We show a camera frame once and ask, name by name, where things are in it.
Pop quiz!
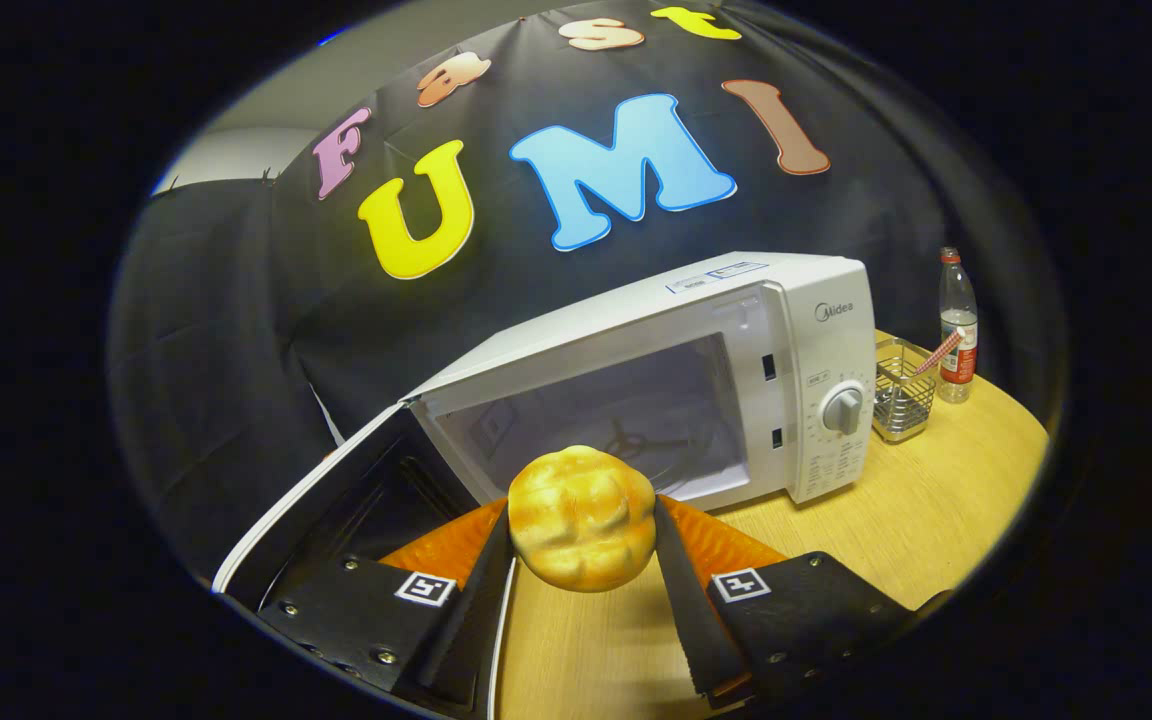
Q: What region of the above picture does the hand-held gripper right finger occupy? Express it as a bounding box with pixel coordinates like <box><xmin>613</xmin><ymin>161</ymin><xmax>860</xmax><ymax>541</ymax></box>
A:
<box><xmin>653</xmin><ymin>495</ymin><xmax>912</xmax><ymax>709</ymax></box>

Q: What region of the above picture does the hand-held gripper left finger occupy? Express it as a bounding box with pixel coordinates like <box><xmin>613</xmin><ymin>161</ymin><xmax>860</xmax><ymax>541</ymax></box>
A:
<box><xmin>256</xmin><ymin>498</ymin><xmax>517</xmax><ymax>716</ymax></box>

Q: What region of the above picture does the golden bread roll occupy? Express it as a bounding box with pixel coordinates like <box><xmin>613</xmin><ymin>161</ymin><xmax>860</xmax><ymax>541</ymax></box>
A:
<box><xmin>507</xmin><ymin>445</ymin><xmax>658</xmax><ymax>593</ymax></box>

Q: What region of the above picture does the white microwave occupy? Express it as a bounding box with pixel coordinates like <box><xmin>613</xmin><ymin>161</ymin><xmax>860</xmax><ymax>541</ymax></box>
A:
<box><xmin>213</xmin><ymin>251</ymin><xmax>879</xmax><ymax>720</ymax></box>

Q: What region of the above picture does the red checked stick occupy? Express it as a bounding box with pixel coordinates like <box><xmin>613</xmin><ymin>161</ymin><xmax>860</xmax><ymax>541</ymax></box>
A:
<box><xmin>911</xmin><ymin>328</ymin><xmax>965</xmax><ymax>377</ymax></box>

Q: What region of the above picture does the black backdrop cloth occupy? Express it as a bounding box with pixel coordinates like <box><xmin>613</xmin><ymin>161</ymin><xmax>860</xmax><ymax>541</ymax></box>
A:
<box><xmin>106</xmin><ymin>0</ymin><xmax>1067</xmax><ymax>581</ymax></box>

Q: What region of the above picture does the clear bottle with red label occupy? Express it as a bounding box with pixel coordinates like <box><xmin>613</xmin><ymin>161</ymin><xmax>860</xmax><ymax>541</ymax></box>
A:
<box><xmin>938</xmin><ymin>247</ymin><xmax>979</xmax><ymax>405</ymax></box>

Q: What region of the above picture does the wire mesh basket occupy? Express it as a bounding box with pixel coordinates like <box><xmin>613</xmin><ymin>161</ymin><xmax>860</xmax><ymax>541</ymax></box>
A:
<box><xmin>872</xmin><ymin>337</ymin><xmax>938</xmax><ymax>444</ymax></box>

